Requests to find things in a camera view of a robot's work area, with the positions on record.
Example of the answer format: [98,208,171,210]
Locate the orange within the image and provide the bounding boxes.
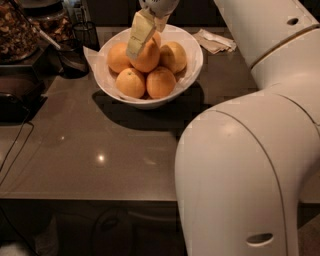
[130,38,160,73]
[107,42,131,73]
[146,66,176,99]
[153,31,161,47]
[159,41,187,74]
[115,68,146,98]

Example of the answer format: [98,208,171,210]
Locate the black appliance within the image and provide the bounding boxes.
[0,74,46,123]

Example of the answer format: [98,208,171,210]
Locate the folded paper napkins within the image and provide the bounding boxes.
[193,29,237,54]

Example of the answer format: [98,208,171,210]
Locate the black power cable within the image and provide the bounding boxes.
[0,106,36,186]

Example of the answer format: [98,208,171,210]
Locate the white serving spoon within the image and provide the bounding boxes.
[27,19,61,50]

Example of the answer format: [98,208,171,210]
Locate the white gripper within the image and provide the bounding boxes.
[126,0,180,59]

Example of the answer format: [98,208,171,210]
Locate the black wire mesh cup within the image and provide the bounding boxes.
[72,21,100,51]

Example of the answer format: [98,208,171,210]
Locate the glass jar of dried snacks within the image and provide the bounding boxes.
[0,0,38,64]

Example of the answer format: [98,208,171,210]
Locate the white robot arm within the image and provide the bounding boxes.
[175,0,320,256]

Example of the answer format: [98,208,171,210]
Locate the white ceramic bowl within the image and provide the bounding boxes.
[93,22,204,111]

